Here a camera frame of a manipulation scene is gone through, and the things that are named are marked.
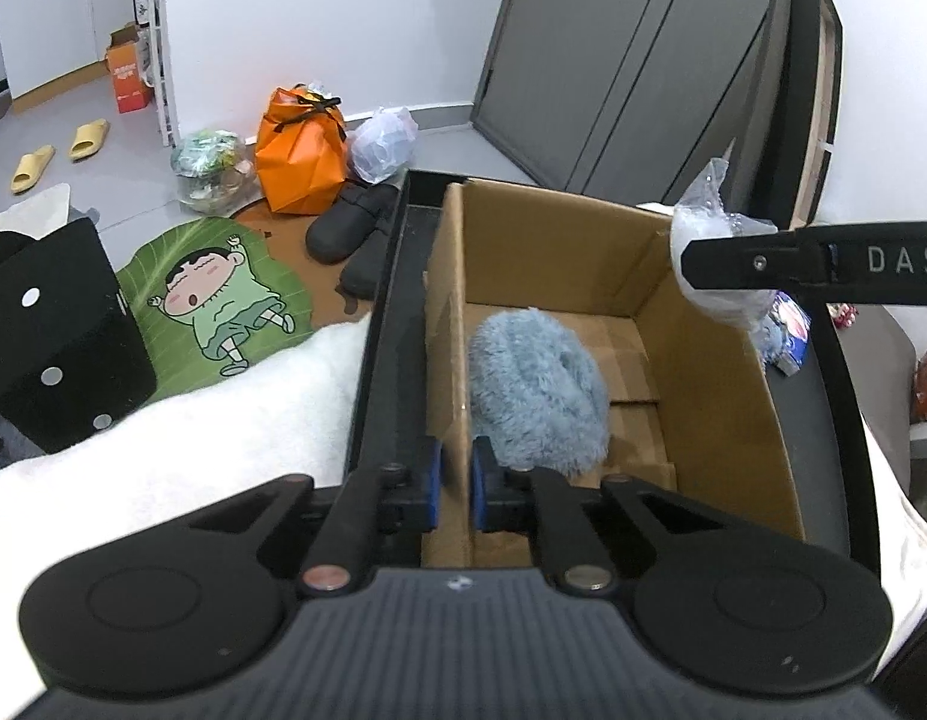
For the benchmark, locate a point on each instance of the green cartoon floor mat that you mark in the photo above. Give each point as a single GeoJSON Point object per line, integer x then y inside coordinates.
{"type": "Point", "coordinates": [208, 292]}

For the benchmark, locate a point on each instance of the white cloth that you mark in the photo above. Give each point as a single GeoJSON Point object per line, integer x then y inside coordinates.
{"type": "Point", "coordinates": [28, 210]}

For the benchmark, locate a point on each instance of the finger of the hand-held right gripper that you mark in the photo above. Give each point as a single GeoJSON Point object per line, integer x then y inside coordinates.
{"type": "Point", "coordinates": [778, 261]}

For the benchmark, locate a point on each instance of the blue printed packet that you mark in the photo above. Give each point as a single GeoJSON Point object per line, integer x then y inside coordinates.
{"type": "Point", "coordinates": [793, 337]}

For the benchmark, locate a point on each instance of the black bag white dots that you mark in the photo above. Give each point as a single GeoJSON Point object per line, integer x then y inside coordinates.
{"type": "Point", "coordinates": [66, 345]}

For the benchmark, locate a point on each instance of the white narrow rack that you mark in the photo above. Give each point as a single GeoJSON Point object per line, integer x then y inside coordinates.
{"type": "Point", "coordinates": [163, 90]}

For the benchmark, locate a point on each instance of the large blue fluffy plush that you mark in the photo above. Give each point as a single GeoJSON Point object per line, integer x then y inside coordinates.
{"type": "Point", "coordinates": [538, 390]}

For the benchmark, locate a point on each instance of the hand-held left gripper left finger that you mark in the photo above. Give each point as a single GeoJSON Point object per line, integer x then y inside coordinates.
{"type": "Point", "coordinates": [433, 484]}

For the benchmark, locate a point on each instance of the brown cardboard box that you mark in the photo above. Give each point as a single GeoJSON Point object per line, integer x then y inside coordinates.
{"type": "Point", "coordinates": [553, 255]}

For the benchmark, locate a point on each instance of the yellow slipper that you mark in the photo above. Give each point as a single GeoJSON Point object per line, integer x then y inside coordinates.
{"type": "Point", "coordinates": [88, 139]}
{"type": "Point", "coordinates": [32, 169]}

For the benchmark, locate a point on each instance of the white cabinet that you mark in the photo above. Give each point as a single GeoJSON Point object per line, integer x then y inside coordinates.
{"type": "Point", "coordinates": [51, 15]}

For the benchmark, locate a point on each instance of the clear bag green contents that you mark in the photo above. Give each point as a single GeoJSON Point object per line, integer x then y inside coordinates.
{"type": "Point", "coordinates": [208, 165]}

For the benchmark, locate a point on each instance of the white fluffy blanket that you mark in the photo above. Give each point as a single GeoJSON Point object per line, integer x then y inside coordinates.
{"type": "Point", "coordinates": [208, 435]}

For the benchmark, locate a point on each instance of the black plastic tray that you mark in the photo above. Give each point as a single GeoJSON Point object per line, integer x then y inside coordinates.
{"type": "Point", "coordinates": [403, 300]}

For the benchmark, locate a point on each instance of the orange paper gift bag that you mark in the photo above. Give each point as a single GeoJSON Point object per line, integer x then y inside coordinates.
{"type": "Point", "coordinates": [298, 157]}

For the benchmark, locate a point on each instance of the black framed wooden board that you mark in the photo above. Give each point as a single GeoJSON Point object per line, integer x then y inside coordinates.
{"type": "Point", "coordinates": [827, 90]}

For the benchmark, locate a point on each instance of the orange cardboard carton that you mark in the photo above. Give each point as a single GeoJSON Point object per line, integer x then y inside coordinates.
{"type": "Point", "coordinates": [129, 82]}

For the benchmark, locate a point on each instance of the grey wardrobe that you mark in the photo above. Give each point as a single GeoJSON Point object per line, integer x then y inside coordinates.
{"type": "Point", "coordinates": [621, 52]}

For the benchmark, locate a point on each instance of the black clog shoe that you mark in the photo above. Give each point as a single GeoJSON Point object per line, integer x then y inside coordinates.
{"type": "Point", "coordinates": [343, 229]}
{"type": "Point", "coordinates": [366, 270]}

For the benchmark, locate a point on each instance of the clear plastic bag white filling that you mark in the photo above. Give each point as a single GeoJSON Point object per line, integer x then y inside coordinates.
{"type": "Point", "coordinates": [703, 202]}

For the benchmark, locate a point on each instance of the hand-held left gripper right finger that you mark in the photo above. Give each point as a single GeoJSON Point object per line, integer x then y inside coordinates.
{"type": "Point", "coordinates": [480, 491]}

